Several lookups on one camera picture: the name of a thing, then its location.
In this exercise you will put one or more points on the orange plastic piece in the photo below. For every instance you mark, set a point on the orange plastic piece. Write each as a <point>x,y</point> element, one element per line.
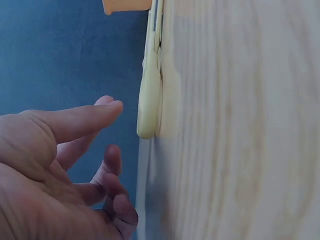
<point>125,5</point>

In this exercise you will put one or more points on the person's left thumb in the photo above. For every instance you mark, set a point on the person's left thumb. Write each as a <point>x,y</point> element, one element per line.
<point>82,118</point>

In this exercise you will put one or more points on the pale yellow plastic spoon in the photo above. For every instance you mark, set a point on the pale yellow plastic spoon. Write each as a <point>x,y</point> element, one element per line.
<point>148,112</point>

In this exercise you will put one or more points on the person's left hand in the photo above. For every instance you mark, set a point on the person's left hand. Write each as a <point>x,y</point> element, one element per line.
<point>37,195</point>

